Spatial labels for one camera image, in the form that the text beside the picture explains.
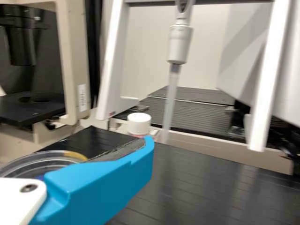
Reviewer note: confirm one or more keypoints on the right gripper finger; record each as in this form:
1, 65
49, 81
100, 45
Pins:
98, 187

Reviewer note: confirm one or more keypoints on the petri dish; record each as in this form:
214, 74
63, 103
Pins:
23, 164

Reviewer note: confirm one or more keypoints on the small black platform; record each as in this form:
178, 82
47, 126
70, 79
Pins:
98, 140

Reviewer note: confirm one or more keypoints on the white-capped bottle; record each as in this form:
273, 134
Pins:
138, 122

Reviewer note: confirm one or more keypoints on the large black platform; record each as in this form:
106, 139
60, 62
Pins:
211, 187

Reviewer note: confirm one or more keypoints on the white pipette stand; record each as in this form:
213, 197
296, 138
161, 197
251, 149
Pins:
110, 70

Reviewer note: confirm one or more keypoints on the cream microscope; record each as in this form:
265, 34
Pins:
70, 70

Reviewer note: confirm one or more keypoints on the pipette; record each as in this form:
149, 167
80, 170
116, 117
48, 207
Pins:
179, 42

